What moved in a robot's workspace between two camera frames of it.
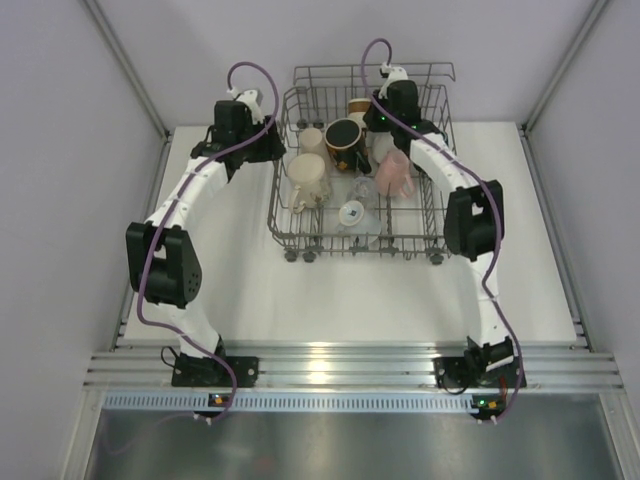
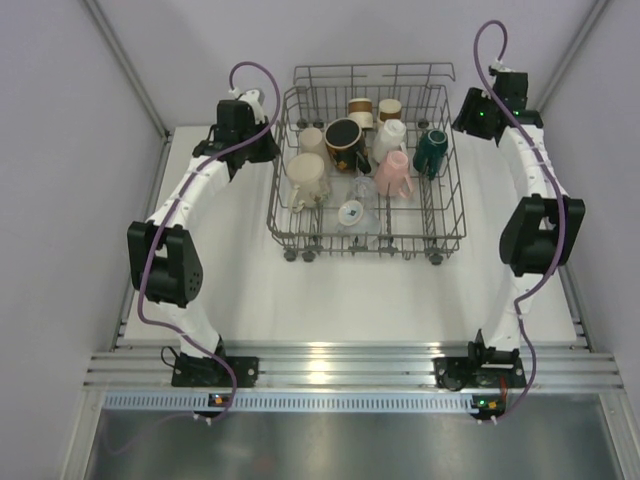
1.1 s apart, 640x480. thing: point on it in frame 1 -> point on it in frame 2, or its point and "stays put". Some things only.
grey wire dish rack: (347, 183) stays put
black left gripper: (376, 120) -> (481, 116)
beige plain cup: (312, 141) stays put
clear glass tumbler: (363, 190) stays put
